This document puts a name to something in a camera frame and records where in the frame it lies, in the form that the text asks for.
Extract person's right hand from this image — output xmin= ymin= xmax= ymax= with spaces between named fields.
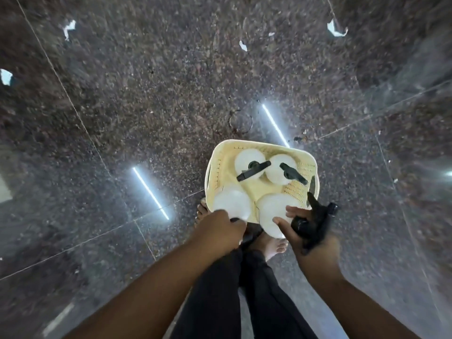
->
xmin=273 ymin=205 xmax=346 ymax=280

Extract person's left hand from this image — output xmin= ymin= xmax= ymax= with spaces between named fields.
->
xmin=192 ymin=209 xmax=248 ymax=259

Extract person's left forearm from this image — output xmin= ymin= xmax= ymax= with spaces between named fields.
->
xmin=63 ymin=236 xmax=226 ymax=339

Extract person's right forearm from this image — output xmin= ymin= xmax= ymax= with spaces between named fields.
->
xmin=298 ymin=268 xmax=422 ymax=339

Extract person's right foot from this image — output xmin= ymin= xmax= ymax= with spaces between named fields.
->
xmin=251 ymin=232 xmax=289 ymax=262

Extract person's foot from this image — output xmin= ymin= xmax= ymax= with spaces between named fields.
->
xmin=194 ymin=198 xmax=213 ymax=229
xmin=251 ymin=232 xmax=289 ymax=262

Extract person's left foot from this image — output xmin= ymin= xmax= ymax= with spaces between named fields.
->
xmin=194 ymin=198 xmax=213 ymax=229

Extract cream plastic basket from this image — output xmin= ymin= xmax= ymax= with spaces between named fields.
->
xmin=204 ymin=139 xmax=320 ymax=224

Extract person's black trousers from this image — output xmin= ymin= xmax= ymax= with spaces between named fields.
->
xmin=169 ymin=222 xmax=318 ymax=339

